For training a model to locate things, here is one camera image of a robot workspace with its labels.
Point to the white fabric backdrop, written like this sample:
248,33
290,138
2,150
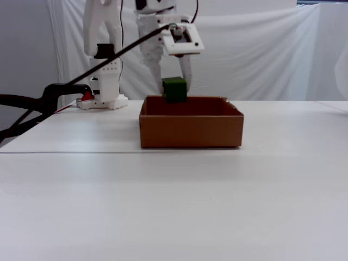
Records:
258,54

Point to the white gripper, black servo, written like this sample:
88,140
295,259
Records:
150,51

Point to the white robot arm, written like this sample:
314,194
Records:
100,27

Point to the brown cardboard box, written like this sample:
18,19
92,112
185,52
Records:
190,130

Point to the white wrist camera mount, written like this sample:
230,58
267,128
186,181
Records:
170,46

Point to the black table clamp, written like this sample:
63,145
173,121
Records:
54,91

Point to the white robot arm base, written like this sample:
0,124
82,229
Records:
107,89

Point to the green cube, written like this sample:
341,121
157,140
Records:
175,89

